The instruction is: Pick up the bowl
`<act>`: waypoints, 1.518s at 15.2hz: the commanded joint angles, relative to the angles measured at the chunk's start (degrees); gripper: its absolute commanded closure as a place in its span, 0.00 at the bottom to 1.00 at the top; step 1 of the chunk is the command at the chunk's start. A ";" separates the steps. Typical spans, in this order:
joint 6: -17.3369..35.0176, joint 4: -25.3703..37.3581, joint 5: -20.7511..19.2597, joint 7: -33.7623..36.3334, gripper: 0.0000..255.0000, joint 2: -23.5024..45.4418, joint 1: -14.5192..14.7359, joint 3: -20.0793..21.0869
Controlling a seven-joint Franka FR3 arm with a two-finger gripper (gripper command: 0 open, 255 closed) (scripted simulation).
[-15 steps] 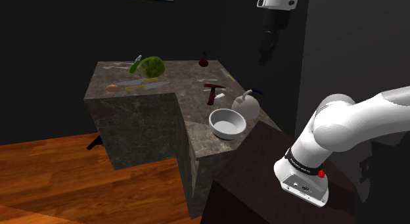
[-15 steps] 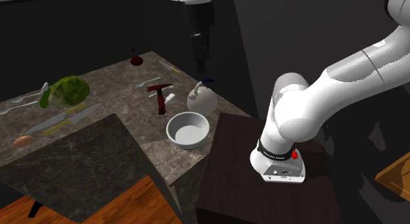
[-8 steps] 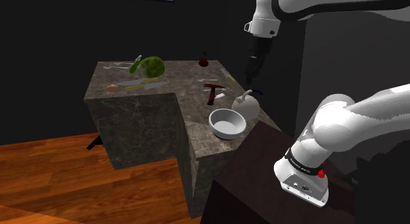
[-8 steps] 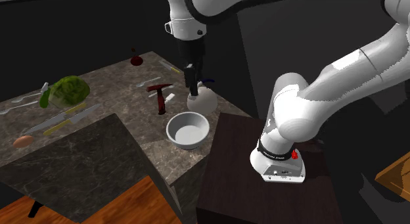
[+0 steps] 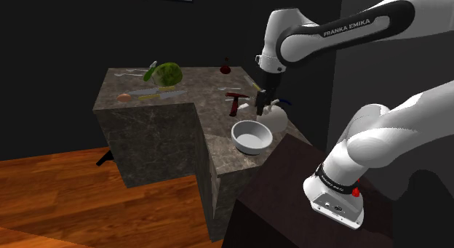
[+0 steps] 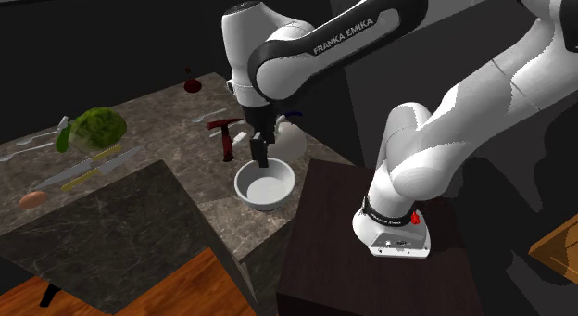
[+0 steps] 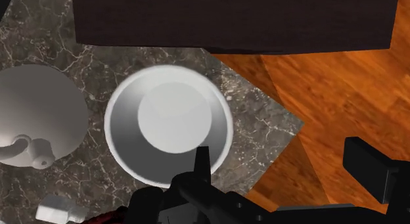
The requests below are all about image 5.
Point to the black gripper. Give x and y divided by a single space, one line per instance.
268 80

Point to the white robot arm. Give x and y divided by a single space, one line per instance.
376 141

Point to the white spray bottle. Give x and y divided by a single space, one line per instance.
275 118

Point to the red hammer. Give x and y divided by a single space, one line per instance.
234 103

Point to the silver fork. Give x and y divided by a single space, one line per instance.
124 74
228 88

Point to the white bowl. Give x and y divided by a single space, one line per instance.
251 137

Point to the dark red flask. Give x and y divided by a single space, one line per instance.
225 68

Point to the green cabbage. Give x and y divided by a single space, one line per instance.
167 74

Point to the dark robot stand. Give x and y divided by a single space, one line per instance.
283 197

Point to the silver spoon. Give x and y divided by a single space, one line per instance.
136 70

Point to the brown egg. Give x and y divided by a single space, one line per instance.
123 97

